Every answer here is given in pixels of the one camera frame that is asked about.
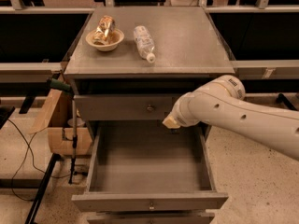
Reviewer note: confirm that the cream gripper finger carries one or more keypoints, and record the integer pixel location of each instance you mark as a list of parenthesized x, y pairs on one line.
[(171, 122)]

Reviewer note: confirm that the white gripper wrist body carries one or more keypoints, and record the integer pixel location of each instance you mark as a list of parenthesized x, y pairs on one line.
[(181, 115)]

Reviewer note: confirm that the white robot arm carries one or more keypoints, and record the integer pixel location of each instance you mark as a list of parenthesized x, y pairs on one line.
[(221, 103)]

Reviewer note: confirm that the open middle drawer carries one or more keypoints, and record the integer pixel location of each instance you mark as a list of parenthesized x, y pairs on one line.
[(143, 166)]

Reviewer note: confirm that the grey drawer cabinet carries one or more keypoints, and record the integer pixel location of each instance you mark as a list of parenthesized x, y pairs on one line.
[(128, 69)]

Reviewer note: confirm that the closed top drawer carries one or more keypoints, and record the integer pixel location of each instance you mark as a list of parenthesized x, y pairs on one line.
[(125, 107)]

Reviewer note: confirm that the bottom drawer front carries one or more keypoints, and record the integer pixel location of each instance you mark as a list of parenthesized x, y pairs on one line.
[(152, 218)]

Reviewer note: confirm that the clear plastic water bottle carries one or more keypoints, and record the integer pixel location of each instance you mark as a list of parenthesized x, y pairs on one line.
[(144, 43)]

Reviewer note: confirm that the beige bowl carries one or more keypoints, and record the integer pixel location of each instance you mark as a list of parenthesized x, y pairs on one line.
[(109, 44)]

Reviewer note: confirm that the crumpled golden snack bag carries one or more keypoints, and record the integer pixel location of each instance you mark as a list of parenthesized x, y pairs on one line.
[(104, 31)]

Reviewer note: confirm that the cardboard box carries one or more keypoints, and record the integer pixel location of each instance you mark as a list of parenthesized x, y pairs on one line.
[(55, 117)]

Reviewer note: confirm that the black stand leg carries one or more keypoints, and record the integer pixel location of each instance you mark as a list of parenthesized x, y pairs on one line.
[(41, 190)]

